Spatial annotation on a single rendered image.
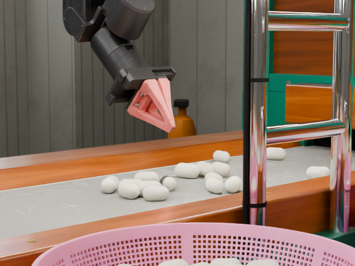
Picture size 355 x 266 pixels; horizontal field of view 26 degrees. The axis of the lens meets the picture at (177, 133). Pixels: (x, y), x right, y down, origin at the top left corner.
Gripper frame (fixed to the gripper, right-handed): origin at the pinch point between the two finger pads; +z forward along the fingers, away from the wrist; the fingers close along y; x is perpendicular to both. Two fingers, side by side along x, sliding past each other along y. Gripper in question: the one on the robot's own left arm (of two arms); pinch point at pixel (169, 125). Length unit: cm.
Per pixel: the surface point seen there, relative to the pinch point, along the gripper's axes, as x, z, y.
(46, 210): 0.9, 10.1, -26.0
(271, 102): 9.7, -11.2, 40.1
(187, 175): 3.0, 7.2, 0.3
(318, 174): -5.7, 17.1, 13.5
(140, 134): 192, -158, 197
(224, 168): 0.5, 8.9, 5.0
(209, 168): 1.3, 7.8, 3.2
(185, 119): 150, -129, 186
